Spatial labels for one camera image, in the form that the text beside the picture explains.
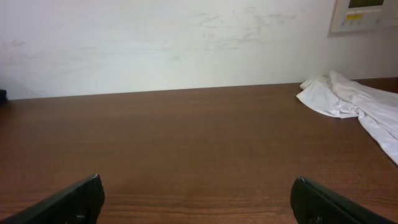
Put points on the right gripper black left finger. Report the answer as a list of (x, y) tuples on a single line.
[(80, 202)]

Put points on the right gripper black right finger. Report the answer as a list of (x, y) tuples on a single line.
[(313, 203)]

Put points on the white t-shirt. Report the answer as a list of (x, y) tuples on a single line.
[(336, 96)]

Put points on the black folded t-shirt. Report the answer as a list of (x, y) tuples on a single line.
[(3, 97)]

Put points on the beige wall control panel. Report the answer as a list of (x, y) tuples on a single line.
[(360, 15)]

